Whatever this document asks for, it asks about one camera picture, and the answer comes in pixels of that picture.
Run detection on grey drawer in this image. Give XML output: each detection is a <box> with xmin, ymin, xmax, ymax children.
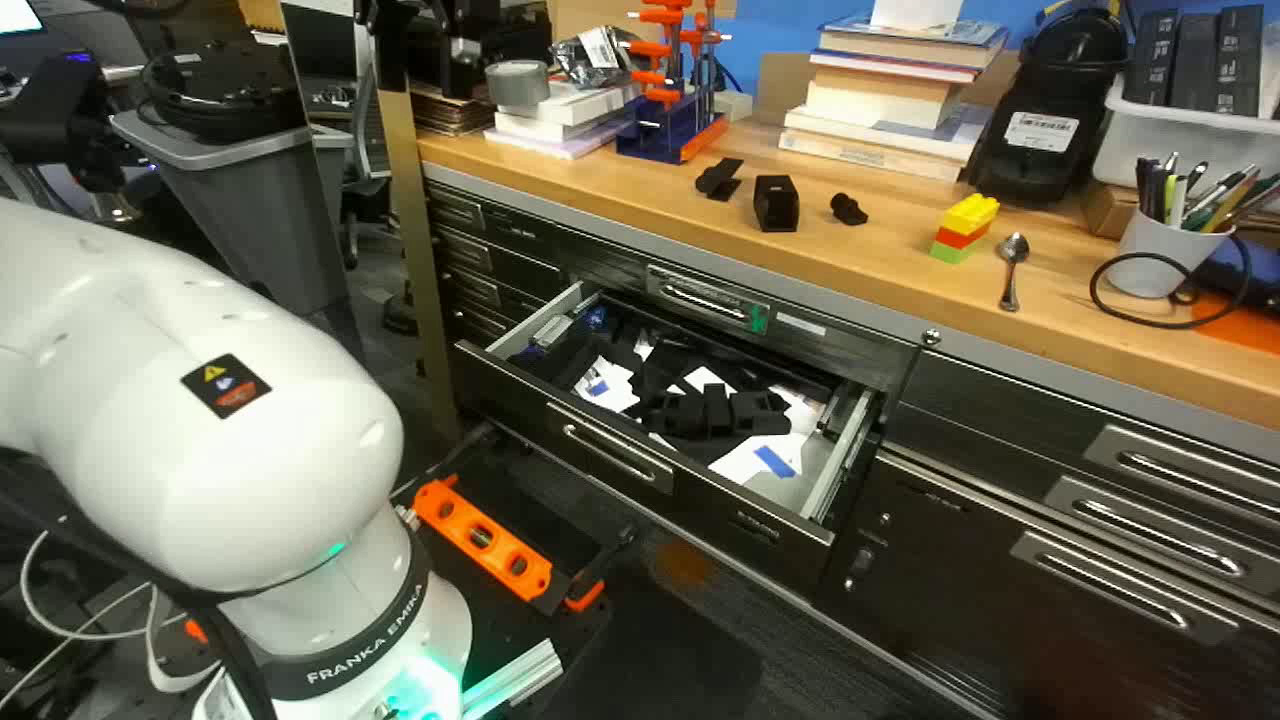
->
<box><xmin>456</xmin><ymin>286</ymin><xmax>925</xmax><ymax>592</ymax></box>

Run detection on black bracket part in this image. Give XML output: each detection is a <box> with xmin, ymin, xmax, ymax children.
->
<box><xmin>694</xmin><ymin>158</ymin><xmax>739</xmax><ymax>199</ymax></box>

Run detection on black box part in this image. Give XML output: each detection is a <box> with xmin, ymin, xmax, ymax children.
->
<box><xmin>752</xmin><ymin>178</ymin><xmax>801</xmax><ymax>232</ymax></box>

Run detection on small black lump part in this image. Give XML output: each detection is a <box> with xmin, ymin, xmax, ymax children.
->
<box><xmin>826</xmin><ymin>193</ymin><xmax>866</xmax><ymax>223</ymax></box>

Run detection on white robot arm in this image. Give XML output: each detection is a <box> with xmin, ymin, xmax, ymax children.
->
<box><xmin>0</xmin><ymin>199</ymin><xmax>472</xmax><ymax>720</ymax></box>

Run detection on blue tape strip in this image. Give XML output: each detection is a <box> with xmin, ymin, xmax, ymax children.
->
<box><xmin>756</xmin><ymin>444</ymin><xmax>797</xmax><ymax>480</ymax></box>

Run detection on stacked colourful toy bricks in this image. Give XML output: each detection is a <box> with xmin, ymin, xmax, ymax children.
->
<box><xmin>929</xmin><ymin>193</ymin><xmax>998</xmax><ymax>263</ymax></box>

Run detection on stack of books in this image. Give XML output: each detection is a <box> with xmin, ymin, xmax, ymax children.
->
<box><xmin>781</xmin><ymin>19</ymin><xmax>1005</xmax><ymax>181</ymax></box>

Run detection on metal spoon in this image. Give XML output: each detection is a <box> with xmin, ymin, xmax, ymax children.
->
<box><xmin>997</xmin><ymin>232</ymin><xmax>1033</xmax><ymax>312</ymax></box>

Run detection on grey trash bin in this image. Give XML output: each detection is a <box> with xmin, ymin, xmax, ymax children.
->
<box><xmin>111</xmin><ymin>110</ymin><xmax>359</xmax><ymax>347</ymax></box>

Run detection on black label maker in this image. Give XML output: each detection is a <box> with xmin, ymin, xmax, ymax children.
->
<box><xmin>964</xmin><ymin>10</ymin><xmax>1126</xmax><ymax>205</ymax></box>

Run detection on white pen cup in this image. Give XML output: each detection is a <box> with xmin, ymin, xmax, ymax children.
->
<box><xmin>1105</xmin><ymin>211</ymin><xmax>1222</xmax><ymax>302</ymax></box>

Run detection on white storage bin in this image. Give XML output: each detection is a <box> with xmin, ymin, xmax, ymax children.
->
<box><xmin>1092</xmin><ymin>0</ymin><xmax>1280</xmax><ymax>190</ymax></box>

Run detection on grey duct tape roll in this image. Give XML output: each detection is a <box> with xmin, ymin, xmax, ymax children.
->
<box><xmin>483</xmin><ymin>62</ymin><xmax>547</xmax><ymax>111</ymax></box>

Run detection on black cable loop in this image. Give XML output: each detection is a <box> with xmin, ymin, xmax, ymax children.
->
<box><xmin>1089</xmin><ymin>232</ymin><xmax>1254</xmax><ymax>334</ymax></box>

